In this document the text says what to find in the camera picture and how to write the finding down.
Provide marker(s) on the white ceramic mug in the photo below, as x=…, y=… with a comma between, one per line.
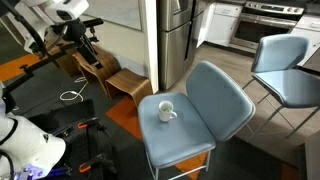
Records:
x=164, y=116

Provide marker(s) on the black robot table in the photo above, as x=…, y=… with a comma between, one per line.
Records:
x=66, y=113

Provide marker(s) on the green Expo marker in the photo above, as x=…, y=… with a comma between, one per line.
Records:
x=167, y=108

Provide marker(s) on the bent plywood stool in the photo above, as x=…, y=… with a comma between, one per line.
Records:
x=128, y=83
x=68, y=63
x=106, y=65

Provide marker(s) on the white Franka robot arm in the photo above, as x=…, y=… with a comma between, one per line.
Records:
x=30, y=146

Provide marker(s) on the stainless steel refrigerator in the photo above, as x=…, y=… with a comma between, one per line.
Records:
x=171, y=50

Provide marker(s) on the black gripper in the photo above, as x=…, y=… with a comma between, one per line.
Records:
x=78, y=33

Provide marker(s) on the stainless steel oven range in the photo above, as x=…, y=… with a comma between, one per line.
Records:
x=260, y=31

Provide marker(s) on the blue padded chair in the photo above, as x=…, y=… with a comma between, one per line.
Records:
x=283, y=53
x=173, y=143

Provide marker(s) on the orange black bar clamp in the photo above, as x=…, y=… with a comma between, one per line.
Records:
x=87, y=123
x=95, y=162

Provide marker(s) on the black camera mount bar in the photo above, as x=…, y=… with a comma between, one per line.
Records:
x=36, y=65

